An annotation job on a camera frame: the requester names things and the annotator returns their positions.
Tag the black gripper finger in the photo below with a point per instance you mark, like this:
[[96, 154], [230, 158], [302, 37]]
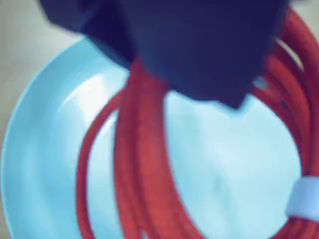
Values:
[[204, 44], [99, 25]]

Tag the green bowl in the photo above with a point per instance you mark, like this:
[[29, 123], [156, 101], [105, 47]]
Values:
[[224, 161]]

